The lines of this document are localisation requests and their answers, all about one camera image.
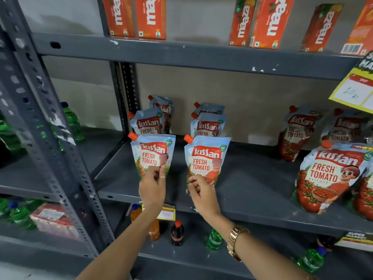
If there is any person's left hand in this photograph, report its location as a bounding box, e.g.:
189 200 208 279
139 164 167 212

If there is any person's right hand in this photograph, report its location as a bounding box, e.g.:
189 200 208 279
188 175 222 222

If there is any ketchup pouch with orange cap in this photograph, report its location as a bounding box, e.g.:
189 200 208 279
128 132 176 180
184 135 231 186

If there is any person's left forearm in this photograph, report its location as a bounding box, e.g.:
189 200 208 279
76 206 164 280

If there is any person's right forearm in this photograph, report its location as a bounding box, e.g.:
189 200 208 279
201 213 319 280

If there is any small yellow price tag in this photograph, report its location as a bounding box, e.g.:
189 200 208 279
142 203 176 221

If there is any orange soda bottle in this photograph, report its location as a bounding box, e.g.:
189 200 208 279
130 204 161 241

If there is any dark cola bottle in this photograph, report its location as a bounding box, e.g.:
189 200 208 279
171 220 185 246

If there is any green soda bottle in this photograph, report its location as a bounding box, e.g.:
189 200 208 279
61 102 85 142
207 229 224 250
297 246 327 274
0 114 25 157
0 198 37 231

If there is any grey metal shelf rack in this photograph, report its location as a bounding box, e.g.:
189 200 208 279
32 0 373 280
0 0 129 260

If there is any gold wristwatch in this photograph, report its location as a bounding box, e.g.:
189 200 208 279
227 225 250 262

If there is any red plastic-wrapped packet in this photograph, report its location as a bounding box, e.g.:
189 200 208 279
29 203 80 240

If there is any group of tomato sauce packs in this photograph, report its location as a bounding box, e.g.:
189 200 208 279
128 94 373 222

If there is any yellow and black price tag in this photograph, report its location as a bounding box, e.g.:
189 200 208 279
335 231 373 252

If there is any row of orange juice cartons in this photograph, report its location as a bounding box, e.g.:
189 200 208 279
102 0 373 57

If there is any large yellow price tag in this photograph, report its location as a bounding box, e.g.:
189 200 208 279
329 51 373 114

